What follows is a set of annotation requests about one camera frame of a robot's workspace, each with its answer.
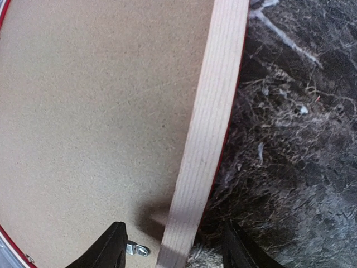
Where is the brown cardboard backing board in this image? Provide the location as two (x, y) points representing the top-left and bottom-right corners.
(0, 0), (217, 268)

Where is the red wooden picture frame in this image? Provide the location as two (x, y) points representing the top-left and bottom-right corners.
(0, 0), (250, 268)

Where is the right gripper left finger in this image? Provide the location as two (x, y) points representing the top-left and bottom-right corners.
(67, 222), (128, 268)

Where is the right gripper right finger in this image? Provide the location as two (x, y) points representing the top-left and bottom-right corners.
(222, 220), (283, 268)

